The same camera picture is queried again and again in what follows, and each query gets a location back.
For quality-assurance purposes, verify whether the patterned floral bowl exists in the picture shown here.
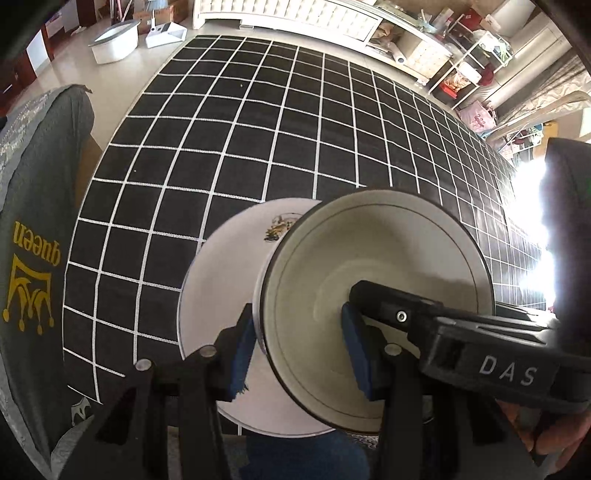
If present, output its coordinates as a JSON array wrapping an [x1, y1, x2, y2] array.
[[254, 189, 495, 434]]

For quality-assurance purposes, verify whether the person's right hand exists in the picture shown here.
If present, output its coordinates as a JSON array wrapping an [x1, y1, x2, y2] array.
[[497, 400, 590, 473]]

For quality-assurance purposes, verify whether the pink gift bag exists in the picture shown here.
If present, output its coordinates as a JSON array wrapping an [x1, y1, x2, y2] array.
[[458, 100, 497, 134]]

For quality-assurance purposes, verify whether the white paper roll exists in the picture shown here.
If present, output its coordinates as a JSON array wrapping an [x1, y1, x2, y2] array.
[[386, 42, 407, 64]]

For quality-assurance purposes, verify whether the white metal shelf rack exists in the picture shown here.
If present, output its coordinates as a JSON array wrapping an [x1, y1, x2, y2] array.
[[427, 26, 513, 110]]

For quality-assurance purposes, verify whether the black white checked tablecloth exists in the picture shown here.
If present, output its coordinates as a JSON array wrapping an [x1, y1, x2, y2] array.
[[63, 35, 546, 401]]

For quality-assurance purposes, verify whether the grey queen cushion cover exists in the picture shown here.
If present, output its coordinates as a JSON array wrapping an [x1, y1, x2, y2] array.
[[1, 85, 94, 479]]

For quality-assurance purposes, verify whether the white tufted tv cabinet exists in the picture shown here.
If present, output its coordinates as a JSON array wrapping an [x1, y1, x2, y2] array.
[[192, 0, 452, 85]]

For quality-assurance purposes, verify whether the tall champagne air conditioner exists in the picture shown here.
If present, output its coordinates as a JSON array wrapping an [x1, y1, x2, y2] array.
[[480, 12, 571, 108]]

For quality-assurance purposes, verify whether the white plastic bin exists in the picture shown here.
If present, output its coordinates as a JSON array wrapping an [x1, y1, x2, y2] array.
[[88, 20, 140, 65]]

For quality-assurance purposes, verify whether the white dustpan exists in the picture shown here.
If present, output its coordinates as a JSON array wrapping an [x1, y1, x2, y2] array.
[[145, 22, 187, 49]]

